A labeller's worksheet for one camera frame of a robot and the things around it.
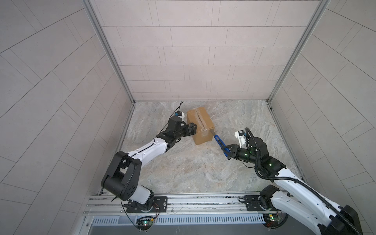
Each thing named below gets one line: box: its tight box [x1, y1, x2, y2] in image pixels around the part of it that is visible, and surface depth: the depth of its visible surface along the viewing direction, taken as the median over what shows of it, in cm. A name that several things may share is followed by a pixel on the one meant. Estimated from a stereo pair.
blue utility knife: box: [211, 128, 232, 160], surface depth 75 cm
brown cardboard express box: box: [187, 106, 215, 145], surface depth 88 cm
